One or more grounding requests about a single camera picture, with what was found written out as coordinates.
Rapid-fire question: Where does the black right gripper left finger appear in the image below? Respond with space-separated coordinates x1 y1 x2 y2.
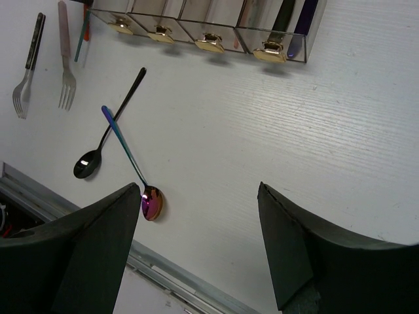
0 182 142 314

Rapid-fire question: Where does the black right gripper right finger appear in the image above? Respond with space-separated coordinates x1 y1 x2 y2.
257 184 418 313

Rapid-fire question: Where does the iridescent rainbow spoon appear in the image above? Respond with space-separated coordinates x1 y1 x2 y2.
101 105 164 221

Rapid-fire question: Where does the black spoon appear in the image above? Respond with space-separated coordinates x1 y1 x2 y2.
73 67 147 179

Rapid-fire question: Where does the fork with dark patterned handle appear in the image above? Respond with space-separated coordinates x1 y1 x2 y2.
12 12 46 119

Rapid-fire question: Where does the black knife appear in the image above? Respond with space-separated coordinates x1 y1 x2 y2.
268 0 295 43

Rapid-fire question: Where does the purple iridescent knife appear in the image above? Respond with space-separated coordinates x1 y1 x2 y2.
287 0 318 60

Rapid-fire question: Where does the green chopstick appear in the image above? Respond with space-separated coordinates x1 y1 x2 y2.
74 7 90 62

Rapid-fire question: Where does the clear four-compartment utensil organizer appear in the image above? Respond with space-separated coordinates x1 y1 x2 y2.
89 0 327 63

